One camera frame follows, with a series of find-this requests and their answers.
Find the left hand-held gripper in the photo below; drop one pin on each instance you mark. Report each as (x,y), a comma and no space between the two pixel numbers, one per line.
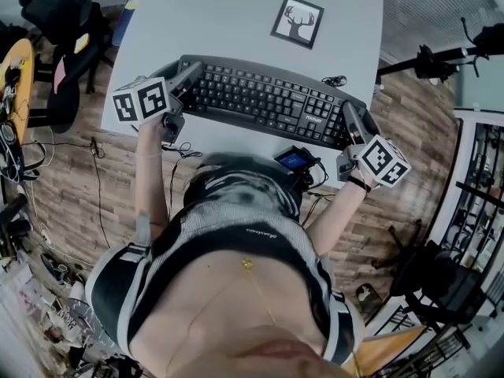
(145,101)

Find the small blue screen device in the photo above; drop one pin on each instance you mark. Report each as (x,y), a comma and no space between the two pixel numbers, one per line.
(293,160)

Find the yellow round table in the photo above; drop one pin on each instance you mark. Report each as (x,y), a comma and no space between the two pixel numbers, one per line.
(21,77)

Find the blue chair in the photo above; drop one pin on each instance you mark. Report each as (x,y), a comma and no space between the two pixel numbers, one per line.
(126,18)

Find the black office chair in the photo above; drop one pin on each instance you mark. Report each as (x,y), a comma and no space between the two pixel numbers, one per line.
(59,10)
(449,282)

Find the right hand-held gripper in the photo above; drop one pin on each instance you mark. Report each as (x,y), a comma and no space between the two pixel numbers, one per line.
(384,160)

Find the black bin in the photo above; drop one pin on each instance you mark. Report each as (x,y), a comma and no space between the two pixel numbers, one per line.
(366,295)

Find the pink paper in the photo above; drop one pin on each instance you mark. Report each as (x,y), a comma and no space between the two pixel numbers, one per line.
(60,73)

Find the framed deer picture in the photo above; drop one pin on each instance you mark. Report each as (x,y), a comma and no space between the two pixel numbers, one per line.
(297,22)

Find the black wristband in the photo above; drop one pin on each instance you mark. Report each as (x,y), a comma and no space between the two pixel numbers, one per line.
(360,184)

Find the yellow sticky note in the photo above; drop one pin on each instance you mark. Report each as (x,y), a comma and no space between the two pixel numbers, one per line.
(82,42)

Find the orange top white table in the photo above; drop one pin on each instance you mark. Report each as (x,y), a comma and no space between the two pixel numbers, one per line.
(390,349)

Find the person's right hand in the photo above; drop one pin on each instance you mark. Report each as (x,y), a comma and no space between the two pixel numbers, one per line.
(363,175)

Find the person's left forearm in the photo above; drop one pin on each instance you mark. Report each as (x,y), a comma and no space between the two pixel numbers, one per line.
(151,187)

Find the person's right forearm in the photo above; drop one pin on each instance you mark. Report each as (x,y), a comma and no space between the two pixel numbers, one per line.
(334,215)

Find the person's left hand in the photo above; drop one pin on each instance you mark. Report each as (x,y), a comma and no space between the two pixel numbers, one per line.
(151,138)

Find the white power strip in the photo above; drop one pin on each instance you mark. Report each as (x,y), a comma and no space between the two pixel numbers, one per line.
(46,238)

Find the white shelf with black frames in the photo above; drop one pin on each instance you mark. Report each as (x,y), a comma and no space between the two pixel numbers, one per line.
(480,203)

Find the pile of papers and boxes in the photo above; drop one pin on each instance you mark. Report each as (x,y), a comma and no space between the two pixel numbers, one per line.
(47,321)

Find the black round stool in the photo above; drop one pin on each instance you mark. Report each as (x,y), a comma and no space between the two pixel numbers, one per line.
(63,106)

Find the person's body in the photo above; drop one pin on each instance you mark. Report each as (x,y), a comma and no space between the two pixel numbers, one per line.
(236,230)

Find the black keyboard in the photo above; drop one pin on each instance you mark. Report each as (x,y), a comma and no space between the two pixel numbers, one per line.
(256,97)

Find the yellow paper sheet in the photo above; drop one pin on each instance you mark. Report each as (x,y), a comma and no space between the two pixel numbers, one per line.
(132,3)

